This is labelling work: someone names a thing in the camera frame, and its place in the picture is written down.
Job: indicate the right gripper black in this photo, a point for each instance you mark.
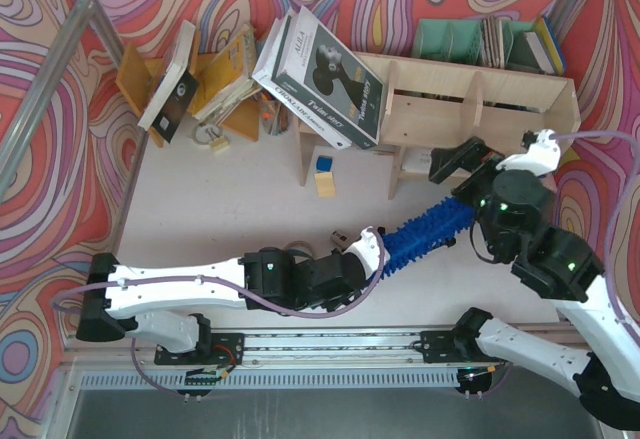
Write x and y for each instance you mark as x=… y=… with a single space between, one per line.
x=473 y=179

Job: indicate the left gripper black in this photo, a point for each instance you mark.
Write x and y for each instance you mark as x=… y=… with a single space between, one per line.
x=351 y=269

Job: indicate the beige masking tape roll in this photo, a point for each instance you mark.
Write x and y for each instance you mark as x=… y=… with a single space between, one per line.
x=301 y=246

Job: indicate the blue fluffy duster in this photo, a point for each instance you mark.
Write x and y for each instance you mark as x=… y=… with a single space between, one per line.
x=438 y=226

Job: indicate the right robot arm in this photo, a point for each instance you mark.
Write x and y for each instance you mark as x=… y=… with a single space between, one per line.
x=512 y=208

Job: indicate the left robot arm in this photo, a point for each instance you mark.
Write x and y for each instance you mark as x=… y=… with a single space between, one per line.
x=158 y=304

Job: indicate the light wooden bookshelf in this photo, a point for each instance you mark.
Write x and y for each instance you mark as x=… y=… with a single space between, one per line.
x=432 y=104

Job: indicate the spiral notebook white cover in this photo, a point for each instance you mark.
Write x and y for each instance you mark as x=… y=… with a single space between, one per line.
x=417 y=161

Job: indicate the beige black stapler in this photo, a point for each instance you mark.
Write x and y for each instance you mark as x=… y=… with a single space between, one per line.
x=340 y=239

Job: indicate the blue eraser block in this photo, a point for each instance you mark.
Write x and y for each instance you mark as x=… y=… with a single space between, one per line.
x=324 y=163

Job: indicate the green desk organizer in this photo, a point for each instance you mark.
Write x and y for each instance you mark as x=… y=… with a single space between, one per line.
x=460 y=40

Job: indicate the blue covered notebook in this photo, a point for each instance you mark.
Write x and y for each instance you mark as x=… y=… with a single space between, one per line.
x=545 y=47

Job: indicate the white Chokladfabriken book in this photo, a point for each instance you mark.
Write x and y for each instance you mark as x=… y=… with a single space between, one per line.
x=262 y=74

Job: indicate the Twins story book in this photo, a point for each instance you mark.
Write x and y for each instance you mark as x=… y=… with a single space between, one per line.
x=321 y=74

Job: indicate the pencil cup with pencils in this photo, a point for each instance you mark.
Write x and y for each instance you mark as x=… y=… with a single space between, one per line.
x=273 y=115

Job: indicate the yellow worn book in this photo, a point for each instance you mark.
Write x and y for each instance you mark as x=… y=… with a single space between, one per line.
x=226 y=80

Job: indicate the black white paperback book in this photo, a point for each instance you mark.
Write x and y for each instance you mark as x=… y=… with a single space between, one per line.
x=172 y=87

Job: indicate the orange wooden book stand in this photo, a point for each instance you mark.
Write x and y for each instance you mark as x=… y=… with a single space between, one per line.
x=238 y=113

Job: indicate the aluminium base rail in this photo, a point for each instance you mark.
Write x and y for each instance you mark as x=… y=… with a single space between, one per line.
x=279 y=348

